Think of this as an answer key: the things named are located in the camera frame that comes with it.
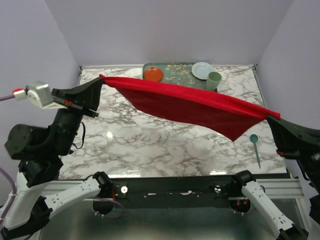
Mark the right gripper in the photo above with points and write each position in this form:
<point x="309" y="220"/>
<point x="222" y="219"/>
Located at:
<point x="292" y="139"/>

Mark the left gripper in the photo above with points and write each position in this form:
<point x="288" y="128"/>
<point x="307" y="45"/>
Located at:
<point x="87" y="94"/>

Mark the red cloth napkin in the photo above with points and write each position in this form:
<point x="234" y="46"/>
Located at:
<point x="224" y="114"/>

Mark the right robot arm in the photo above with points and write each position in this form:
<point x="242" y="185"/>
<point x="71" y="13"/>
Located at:
<point x="282" y="227"/>

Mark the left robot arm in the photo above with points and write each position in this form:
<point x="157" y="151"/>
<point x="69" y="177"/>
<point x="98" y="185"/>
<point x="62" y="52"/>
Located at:
<point x="39" y="151"/>

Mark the teal spoon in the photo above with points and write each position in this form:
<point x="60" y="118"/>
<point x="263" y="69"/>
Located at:
<point x="254" y="139"/>

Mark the orange saucer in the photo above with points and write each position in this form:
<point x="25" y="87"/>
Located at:
<point x="154" y="74"/>

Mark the floral teal serving tray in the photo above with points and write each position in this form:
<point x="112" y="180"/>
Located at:
<point x="178" y="73"/>

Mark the green cup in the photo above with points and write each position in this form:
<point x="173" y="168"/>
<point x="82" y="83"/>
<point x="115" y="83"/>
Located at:
<point x="213" y="80"/>

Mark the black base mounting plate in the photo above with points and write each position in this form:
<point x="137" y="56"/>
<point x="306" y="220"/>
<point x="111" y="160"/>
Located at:
<point x="165" y="201"/>

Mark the light blue plate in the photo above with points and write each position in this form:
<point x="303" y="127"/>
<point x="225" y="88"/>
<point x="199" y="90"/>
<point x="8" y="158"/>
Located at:
<point x="201" y="70"/>

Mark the aluminium frame rail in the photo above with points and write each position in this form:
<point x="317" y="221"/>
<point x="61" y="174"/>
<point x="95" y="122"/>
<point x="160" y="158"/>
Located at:
<point x="279" y="188"/>

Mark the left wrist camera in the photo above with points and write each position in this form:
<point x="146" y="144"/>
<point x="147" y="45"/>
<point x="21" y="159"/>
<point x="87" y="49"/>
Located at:
<point x="38" y="93"/>

